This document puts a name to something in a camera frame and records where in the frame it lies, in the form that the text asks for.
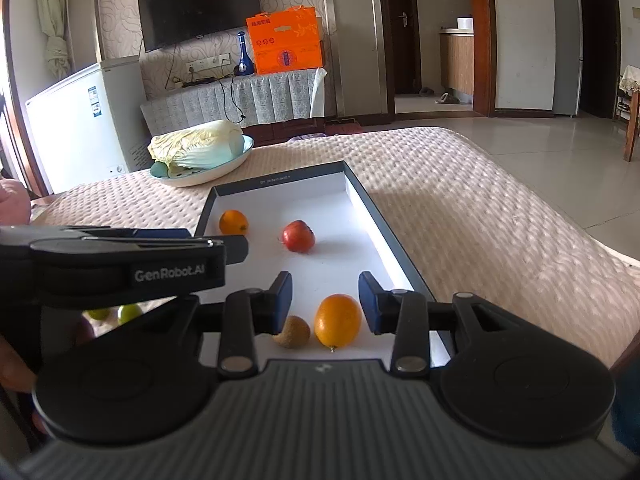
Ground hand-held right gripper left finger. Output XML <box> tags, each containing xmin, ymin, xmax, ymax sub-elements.
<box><xmin>102</xmin><ymin>271</ymin><xmax>293</xmax><ymax>380</ymax></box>

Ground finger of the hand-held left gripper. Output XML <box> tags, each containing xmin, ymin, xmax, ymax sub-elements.
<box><xmin>80</xmin><ymin>226</ymin><xmax>193</xmax><ymax>240</ymax></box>
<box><xmin>30</xmin><ymin>236</ymin><xmax>249</xmax><ymax>266</ymax></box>

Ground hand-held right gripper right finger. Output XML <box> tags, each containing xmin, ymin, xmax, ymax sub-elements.
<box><xmin>358</xmin><ymin>271</ymin><xmax>531</xmax><ymax>380</ymax></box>

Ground brown kiwi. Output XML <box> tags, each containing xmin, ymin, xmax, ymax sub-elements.
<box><xmin>272</xmin><ymin>315</ymin><xmax>312</xmax><ymax>350</ymax></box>

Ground orange with stem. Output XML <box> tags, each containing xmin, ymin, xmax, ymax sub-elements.
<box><xmin>314</xmin><ymin>294</ymin><xmax>363</xmax><ymax>351</ymax></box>

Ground red apple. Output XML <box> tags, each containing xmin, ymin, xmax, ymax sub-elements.
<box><xmin>280</xmin><ymin>220</ymin><xmax>317</xmax><ymax>254</ymax></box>

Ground grey box with white inside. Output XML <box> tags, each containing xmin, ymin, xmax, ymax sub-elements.
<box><xmin>194</xmin><ymin>160</ymin><xmax>453</xmax><ymax>368</ymax></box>

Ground person's left hand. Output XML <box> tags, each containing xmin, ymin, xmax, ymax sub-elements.
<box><xmin>0</xmin><ymin>332</ymin><xmax>40</xmax><ymax>393</ymax></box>

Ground light blue plate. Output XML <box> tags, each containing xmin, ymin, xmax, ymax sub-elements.
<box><xmin>150</xmin><ymin>135</ymin><xmax>255</xmax><ymax>188</ymax></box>

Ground napa cabbage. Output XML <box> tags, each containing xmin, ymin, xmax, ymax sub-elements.
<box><xmin>147</xmin><ymin>120</ymin><xmax>246</xmax><ymax>178</ymax></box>

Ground pink plush pillow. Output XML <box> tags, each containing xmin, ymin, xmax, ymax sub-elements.
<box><xmin>0</xmin><ymin>180</ymin><xmax>32</xmax><ymax>224</ymax></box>

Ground dark wooden television cabinet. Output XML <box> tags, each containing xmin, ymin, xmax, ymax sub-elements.
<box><xmin>250</xmin><ymin>115</ymin><xmax>327</xmax><ymax>147</ymax></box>

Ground white chest freezer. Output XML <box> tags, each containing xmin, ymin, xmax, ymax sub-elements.
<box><xmin>25</xmin><ymin>55</ymin><xmax>151</xmax><ymax>195</ymax></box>

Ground cloth-covered cabinet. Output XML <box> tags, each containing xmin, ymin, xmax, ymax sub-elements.
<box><xmin>140</xmin><ymin>66</ymin><xmax>328</xmax><ymax>133</ymax></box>

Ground blue glass bottle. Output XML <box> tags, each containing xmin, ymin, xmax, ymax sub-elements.
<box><xmin>234</xmin><ymin>31</ymin><xmax>256</xmax><ymax>77</ymax></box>

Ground orange gift box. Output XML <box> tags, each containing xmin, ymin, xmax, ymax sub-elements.
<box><xmin>245</xmin><ymin>6</ymin><xmax>325</xmax><ymax>75</ymax></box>

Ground pale tied curtain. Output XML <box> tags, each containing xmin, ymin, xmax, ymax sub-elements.
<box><xmin>34</xmin><ymin>0</ymin><xmax>68</xmax><ymax>78</ymax></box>

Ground wooden kitchen cabinet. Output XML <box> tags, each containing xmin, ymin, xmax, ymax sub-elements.
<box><xmin>439</xmin><ymin>30</ymin><xmax>475</xmax><ymax>103</ymax></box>

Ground person's blue clothing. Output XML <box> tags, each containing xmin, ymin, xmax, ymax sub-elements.
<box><xmin>612</xmin><ymin>360</ymin><xmax>640</xmax><ymax>455</ymax></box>

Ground dark wooden door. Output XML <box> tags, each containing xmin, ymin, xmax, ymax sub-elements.
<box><xmin>395</xmin><ymin>0</ymin><xmax>417</xmax><ymax>95</ymax></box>

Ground grey refrigerator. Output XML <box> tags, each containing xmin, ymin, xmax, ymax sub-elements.
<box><xmin>552</xmin><ymin>0</ymin><xmax>583</xmax><ymax>117</ymax></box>

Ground wooden table with lace cloth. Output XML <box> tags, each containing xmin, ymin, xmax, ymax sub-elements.
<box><xmin>617</xmin><ymin>65</ymin><xmax>640</xmax><ymax>162</ymax></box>

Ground black cable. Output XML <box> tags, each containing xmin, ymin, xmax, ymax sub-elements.
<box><xmin>217</xmin><ymin>55</ymin><xmax>248</xmax><ymax>121</ymax></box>

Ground wall sockets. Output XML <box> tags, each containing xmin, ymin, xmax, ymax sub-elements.
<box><xmin>186</xmin><ymin>54</ymin><xmax>232</xmax><ymax>73</ymax></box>

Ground black wall television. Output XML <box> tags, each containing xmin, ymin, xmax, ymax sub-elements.
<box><xmin>136</xmin><ymin>0</ymin><xmax>261</xmax><ymax>53</ymax></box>

